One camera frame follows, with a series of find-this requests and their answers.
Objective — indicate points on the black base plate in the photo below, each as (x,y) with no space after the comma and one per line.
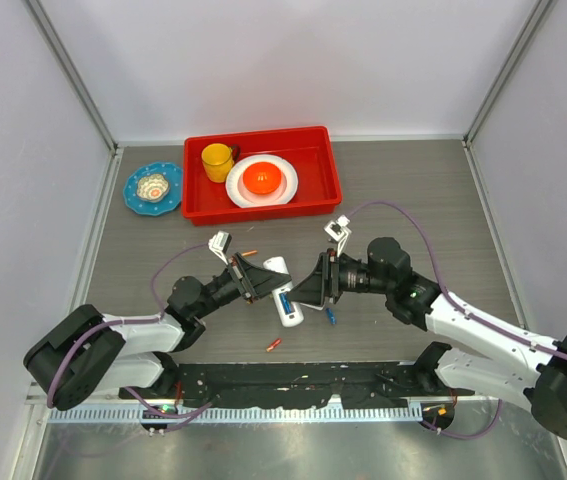
(289,386)

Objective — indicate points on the blue battery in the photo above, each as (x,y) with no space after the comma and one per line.
(331,316)
(286,305)

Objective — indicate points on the white battery cover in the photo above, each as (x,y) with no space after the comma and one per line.
(315,307)

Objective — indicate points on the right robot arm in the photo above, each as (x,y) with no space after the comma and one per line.
(515,365)

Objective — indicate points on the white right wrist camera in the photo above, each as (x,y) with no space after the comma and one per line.
(339,233)

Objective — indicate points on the small patterned bowl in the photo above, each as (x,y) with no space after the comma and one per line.
(152,188)

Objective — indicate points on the orange bowl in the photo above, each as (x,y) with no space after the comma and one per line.
(262,178)

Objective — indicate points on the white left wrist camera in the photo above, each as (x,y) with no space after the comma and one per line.
(219,244)

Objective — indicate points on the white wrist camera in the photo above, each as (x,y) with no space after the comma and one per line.
(339,233)
(219,244)

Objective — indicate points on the white air conditioner remote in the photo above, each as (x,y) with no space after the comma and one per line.
(278,265)

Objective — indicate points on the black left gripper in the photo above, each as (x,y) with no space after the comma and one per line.
(252,281)

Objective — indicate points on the white cable duct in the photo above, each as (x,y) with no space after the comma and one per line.
(332,413)

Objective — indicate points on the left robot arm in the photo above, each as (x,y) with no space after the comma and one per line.
(89,352)

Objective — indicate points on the blue dotted plate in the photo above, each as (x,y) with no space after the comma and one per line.
(169,203)

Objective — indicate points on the orange battery left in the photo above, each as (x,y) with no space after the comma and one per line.
(273,345)

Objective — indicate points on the white plate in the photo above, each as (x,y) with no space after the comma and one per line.
(242,198)

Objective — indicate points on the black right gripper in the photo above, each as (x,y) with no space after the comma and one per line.
(325,281)

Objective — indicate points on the red plastic tray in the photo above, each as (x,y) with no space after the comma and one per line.
(307,149)

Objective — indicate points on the yellow mug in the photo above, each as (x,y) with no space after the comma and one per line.
(218,160)

